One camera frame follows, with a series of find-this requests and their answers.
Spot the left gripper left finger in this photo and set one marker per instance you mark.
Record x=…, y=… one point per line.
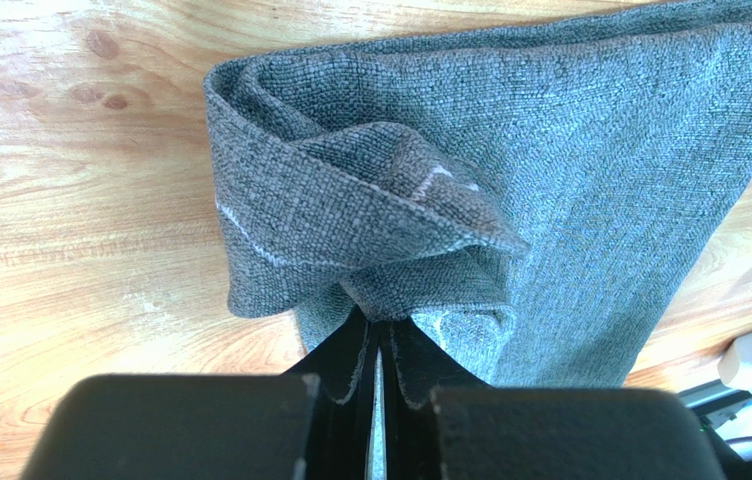
x=341, y=373

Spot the grey stitched cloth napkin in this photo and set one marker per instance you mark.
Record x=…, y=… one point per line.
x=532, y=197

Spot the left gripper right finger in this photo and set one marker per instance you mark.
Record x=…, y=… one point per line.
x=413, y=365

